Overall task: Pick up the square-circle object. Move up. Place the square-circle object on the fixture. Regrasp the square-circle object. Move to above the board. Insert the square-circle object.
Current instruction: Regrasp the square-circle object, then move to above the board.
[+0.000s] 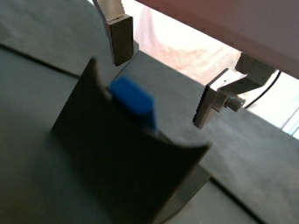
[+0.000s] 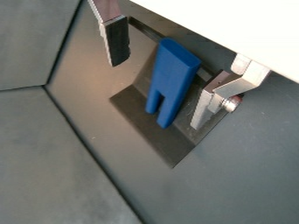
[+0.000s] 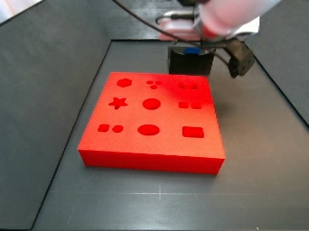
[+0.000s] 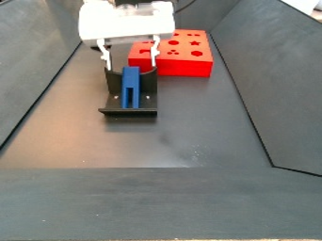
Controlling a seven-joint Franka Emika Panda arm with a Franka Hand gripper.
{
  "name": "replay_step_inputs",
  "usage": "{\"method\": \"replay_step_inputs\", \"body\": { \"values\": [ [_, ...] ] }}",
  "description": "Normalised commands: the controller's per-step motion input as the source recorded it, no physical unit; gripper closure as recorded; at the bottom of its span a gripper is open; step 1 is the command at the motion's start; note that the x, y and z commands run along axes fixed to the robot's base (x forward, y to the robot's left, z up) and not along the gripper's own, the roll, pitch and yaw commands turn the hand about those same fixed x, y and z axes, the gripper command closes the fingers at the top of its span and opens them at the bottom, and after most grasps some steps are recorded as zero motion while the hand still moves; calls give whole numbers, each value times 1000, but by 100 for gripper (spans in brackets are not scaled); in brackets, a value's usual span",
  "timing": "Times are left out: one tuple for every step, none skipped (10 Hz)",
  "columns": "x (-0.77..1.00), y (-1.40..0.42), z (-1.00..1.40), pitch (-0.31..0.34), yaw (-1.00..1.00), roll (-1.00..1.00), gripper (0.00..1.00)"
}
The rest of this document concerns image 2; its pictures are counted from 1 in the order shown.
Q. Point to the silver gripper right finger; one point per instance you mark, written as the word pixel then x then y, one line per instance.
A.
pixel 220 93

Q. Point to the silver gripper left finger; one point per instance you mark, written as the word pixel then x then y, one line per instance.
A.
pixel 113 30

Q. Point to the blue two-pronged peg object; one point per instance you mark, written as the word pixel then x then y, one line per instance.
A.
pixel 175 68

